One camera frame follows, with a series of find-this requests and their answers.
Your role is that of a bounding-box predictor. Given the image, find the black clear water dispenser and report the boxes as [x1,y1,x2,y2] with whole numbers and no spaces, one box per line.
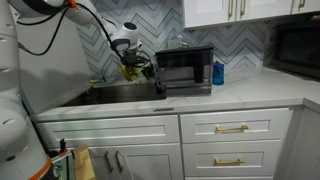
[154,45,215,97]

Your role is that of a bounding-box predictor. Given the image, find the black microwave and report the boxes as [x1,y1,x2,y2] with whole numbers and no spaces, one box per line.
[271,14,320,80]

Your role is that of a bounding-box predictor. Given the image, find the light wooden board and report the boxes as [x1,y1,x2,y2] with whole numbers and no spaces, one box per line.
[71,143,97,180]

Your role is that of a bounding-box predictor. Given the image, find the gold cabinet door handle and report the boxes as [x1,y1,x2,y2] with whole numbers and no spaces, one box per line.
[104,149,115,174]
[114,149,125,174]

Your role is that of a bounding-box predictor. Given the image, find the white upper cabinets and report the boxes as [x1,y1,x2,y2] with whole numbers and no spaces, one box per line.
[181,0,320,30]

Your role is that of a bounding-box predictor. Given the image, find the white lower cabinets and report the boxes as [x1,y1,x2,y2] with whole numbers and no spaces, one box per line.
[34,106,320,180]

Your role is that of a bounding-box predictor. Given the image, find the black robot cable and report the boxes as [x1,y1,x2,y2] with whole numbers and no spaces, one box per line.
[15,2,125,58]

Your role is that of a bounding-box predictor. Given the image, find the gold drawer handle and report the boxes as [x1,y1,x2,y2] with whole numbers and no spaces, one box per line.
[214,157,245,166]
[214,124,250,133]

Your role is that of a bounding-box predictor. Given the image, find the blue plastic bottle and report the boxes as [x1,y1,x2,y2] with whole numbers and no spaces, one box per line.
[211,60,225,86]

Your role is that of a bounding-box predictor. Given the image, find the yellow rubber glove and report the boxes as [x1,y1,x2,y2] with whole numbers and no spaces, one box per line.
[120,64,140,82]

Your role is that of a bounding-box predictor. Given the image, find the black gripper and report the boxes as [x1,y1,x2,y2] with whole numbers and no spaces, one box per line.
[119,49,151,68]

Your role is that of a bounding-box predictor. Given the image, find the dark steel kitchen sink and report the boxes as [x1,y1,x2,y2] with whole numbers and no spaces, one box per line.
[61,81,168,108]

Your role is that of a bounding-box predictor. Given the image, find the black clamp knob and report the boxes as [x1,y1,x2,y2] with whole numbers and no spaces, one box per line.
[59,138,67,154]

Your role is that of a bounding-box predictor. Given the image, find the white cabinets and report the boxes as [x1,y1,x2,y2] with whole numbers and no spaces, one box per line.
[34,106,320,180]
[181,0,320,30]

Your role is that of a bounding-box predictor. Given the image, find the small black counter dispenser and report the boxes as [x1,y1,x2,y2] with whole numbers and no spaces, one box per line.
[154,78,167,96]

